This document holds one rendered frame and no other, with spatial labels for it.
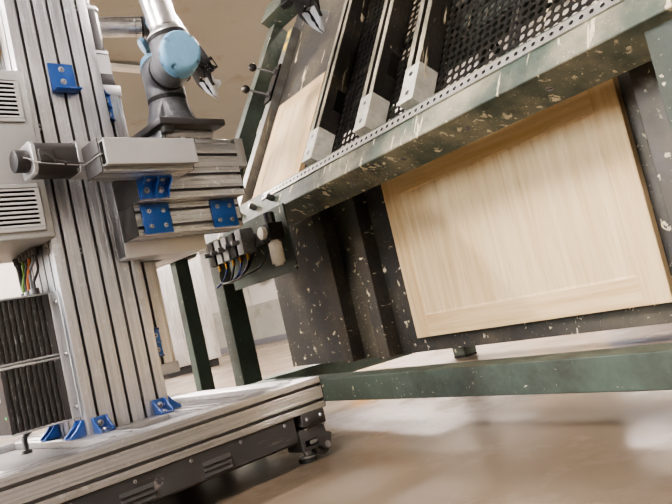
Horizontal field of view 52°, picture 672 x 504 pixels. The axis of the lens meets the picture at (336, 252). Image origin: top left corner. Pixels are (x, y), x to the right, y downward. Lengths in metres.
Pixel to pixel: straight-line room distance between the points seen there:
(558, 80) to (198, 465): 1.23
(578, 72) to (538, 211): 0.47
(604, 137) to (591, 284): 0.37
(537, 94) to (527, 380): 0.67
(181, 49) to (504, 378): 1.24
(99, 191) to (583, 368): 1.39
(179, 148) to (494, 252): 0.93
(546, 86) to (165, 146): 0.96
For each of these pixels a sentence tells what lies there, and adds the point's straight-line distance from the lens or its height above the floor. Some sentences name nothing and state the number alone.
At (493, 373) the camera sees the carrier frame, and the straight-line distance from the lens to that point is 1.80.
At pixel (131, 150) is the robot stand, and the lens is 1.82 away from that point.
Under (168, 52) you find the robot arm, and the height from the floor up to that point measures 1.19.
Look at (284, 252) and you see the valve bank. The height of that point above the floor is 0.64.
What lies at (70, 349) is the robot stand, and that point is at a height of 0.46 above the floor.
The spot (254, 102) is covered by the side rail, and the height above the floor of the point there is 1.44.
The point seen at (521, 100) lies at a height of 0.78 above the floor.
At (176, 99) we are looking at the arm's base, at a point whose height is 1.11.
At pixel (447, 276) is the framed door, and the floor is 0.43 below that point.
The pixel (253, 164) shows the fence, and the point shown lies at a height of 1.08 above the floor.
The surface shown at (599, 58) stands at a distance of 1.54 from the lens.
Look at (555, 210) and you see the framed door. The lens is 1.87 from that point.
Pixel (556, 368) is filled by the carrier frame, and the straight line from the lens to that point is 1.67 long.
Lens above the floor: 0.41
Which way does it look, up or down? 5 degrees up
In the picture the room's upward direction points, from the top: 13 degrees counter-clockwise
